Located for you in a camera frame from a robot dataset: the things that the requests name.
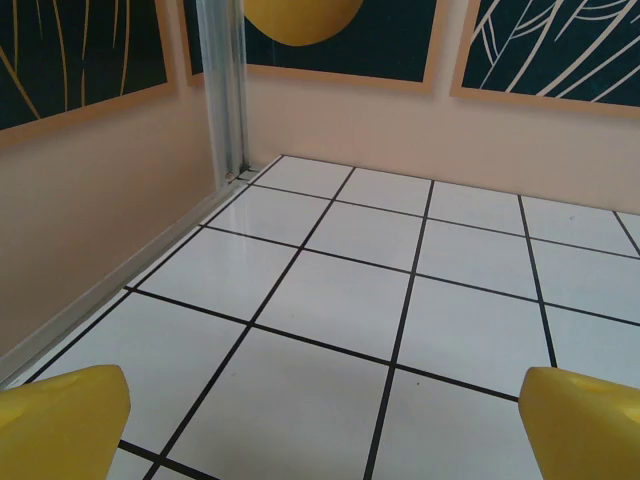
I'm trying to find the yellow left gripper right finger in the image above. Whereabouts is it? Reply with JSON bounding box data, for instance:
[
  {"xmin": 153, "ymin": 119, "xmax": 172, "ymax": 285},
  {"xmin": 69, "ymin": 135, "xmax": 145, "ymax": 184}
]
[{"xmin": 518, "ymin": 366, "xmax": 640, "ymax": 480}]

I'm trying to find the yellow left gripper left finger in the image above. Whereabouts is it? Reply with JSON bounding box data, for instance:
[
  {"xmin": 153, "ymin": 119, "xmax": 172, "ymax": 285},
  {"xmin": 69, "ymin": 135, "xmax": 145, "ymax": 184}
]
[{"xmin": 0, "ymin": 364, "xmax": 133, "ymax": 480}]

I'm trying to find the aluminium side rail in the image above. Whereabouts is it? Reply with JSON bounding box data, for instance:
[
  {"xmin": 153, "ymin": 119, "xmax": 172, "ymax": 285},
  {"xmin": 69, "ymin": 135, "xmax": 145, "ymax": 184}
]
[{"xmin": 0, "ymin": 167, "xmax": 266, "ymax": 390}]

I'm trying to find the aluminium corner post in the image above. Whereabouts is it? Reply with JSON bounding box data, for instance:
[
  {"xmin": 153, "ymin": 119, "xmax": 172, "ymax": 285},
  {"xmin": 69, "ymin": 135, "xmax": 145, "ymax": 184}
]
[{"xmin": 195, "ymin": 0, "xmax": 253, "ymax": 182}]

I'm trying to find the yellow oval wall panel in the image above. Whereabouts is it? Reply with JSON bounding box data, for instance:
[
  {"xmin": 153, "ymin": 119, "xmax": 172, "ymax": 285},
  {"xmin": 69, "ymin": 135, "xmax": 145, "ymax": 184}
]
[{"xmin": 183, "ymin": 0, "xmax": 442, "ymax": 94}]

